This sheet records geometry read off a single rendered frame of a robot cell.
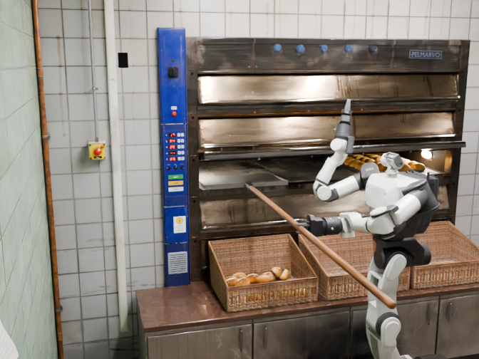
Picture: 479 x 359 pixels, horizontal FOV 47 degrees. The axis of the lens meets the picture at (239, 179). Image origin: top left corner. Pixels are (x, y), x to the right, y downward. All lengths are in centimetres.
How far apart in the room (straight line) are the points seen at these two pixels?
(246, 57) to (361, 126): 90
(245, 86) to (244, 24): 37
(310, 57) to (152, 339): 193
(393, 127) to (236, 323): 168
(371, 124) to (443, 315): 130
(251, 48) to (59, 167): 134
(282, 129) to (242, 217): 61
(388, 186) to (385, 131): 110
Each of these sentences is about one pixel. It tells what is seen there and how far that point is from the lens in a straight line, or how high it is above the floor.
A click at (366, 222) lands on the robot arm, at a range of 258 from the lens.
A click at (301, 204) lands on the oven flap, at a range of 370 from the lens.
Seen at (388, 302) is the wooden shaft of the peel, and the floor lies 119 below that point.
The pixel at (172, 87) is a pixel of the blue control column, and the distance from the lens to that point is 332.
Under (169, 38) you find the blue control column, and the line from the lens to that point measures 332.
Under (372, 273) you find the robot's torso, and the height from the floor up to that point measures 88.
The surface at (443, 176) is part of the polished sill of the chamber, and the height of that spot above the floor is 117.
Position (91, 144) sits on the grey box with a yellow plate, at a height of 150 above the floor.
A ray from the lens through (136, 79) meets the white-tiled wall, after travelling 332.
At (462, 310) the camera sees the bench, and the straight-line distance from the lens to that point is 386.
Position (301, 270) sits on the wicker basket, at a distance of 354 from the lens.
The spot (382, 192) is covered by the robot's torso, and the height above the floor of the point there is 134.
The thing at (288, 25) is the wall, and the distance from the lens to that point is 353.
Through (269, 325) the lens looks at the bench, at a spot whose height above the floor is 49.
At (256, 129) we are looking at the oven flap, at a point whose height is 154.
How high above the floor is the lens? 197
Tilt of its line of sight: 12 degrees down
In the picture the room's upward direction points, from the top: straight up
